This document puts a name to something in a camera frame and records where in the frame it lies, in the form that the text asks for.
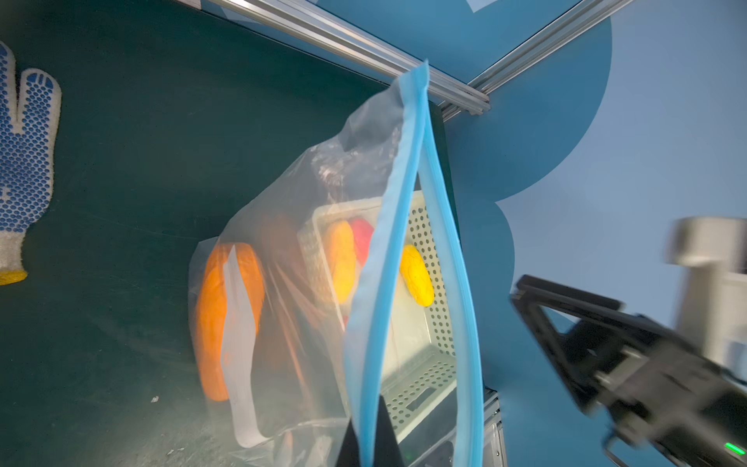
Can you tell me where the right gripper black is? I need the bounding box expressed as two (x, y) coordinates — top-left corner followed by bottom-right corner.
(511, 274), (746, 466)

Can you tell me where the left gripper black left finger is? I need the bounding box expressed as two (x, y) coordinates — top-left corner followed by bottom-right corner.
(335, 421), (361, 467)

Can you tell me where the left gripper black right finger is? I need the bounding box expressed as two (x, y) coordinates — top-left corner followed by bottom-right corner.
(373, 396), (405, 467)

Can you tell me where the clear zip-top bag blue zipper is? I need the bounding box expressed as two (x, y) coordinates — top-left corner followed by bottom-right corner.
(188, 65), (484, 466)

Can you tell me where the large orange mango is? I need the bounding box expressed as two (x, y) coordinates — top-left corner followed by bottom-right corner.
(195, 243), (266, 402)

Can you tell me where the yellow mango right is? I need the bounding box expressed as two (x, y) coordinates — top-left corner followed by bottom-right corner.
(400, 244), (435, 307)

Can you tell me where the red orange mango top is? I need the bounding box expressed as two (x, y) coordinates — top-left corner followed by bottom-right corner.
(349, 218), (375, 267)

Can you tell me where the pale green perforated plastic basket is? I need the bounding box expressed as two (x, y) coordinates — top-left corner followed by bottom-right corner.
(298, 191), (456, 442)

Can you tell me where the blue dotted work glove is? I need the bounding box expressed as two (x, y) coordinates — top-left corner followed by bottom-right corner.
(1, 44), (62, 285)

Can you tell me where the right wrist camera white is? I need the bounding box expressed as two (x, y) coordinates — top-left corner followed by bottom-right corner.
(669, 217), (746, 381)

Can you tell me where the aluminium frame right post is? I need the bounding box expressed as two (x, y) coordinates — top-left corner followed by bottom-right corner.
(468, 0), (631, 95)

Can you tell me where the aluminium frame back bar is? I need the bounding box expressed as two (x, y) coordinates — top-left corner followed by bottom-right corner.
(174, 0), (491, 116)

